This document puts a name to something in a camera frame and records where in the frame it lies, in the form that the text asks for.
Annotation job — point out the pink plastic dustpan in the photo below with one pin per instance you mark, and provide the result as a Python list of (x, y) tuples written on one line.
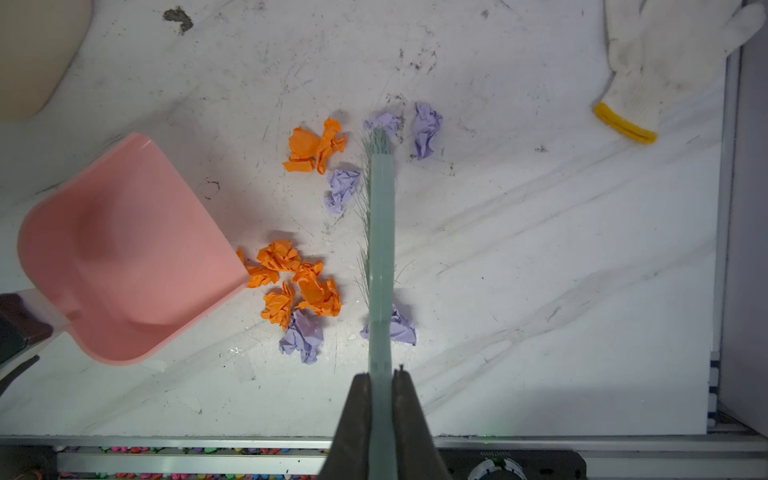
[(124, 257)]

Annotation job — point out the green hand brush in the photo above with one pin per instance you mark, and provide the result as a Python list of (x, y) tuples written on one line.
[(379, 266)]

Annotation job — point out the purple orange scrap right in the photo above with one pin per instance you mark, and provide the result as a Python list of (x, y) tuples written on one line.
[(303, 336)]

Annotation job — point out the purple paper scrap small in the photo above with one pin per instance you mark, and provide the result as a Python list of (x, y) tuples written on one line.
[(343, 184)]

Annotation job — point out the orange purple scrap near brush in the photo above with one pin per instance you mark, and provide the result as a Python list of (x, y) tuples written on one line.
[(386, 121)]

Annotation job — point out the orange paper scrap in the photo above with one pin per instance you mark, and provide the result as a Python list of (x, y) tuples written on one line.
[(312, 153)]

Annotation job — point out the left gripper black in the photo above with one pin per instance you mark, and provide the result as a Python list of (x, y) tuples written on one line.
[(27, 322)]

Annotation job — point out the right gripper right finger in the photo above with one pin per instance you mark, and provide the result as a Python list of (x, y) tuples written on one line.
[(416, 455)]

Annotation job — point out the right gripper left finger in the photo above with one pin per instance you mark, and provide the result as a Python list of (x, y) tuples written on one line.
[(348, 456)]

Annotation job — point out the orange purple scrap centre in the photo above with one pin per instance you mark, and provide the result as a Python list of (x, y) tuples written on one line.
[(299, 284)]

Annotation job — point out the white cotton glove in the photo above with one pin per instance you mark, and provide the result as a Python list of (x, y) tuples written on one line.
[(663, 52)]

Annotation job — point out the aluminium front rail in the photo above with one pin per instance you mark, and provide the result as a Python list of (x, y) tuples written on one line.
[(714, 456)]

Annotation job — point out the yellow-lined trash bin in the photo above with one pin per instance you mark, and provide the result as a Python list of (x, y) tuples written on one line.
[(39, 40)]

